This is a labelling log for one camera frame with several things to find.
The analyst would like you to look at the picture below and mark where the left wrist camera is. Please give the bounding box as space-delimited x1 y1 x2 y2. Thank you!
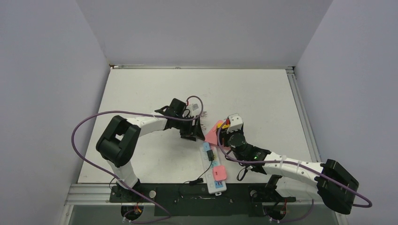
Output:
185 104 201 117

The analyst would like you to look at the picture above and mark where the aluminium frame rail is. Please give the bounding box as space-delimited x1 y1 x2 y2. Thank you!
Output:
286 67 321 162

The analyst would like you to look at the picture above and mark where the black charger with cable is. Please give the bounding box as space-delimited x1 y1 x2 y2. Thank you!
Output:
183 150 214 186

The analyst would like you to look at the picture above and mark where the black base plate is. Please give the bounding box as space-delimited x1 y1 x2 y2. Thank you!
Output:
109 183 296 217

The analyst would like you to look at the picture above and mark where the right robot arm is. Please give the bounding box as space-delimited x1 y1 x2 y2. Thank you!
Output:
216 124 359 215

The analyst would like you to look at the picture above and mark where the small pink plug adapter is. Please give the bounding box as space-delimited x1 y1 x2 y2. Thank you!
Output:
212 165 227 181

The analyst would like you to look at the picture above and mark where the white power strip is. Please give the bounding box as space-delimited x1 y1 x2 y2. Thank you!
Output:
200 144 227 196

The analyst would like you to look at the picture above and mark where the light blue plug adapter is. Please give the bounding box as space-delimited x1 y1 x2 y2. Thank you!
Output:
203 142 212 152

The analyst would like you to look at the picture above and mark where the pink triangular socket adapter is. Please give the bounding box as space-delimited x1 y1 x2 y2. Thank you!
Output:
205 123 218 147

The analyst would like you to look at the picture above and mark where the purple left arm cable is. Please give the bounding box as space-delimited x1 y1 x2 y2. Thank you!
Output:
71 95 204 224

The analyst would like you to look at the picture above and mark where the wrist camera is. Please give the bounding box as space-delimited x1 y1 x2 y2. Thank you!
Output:
185 104 201 117
227 113 244 133

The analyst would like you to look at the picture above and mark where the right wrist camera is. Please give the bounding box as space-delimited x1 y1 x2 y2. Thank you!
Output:
227 113 244 133

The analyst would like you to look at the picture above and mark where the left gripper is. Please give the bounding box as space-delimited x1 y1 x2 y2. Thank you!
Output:
173 115 203 141

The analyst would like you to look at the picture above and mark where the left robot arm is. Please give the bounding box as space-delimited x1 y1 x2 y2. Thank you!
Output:
96 98 205 202

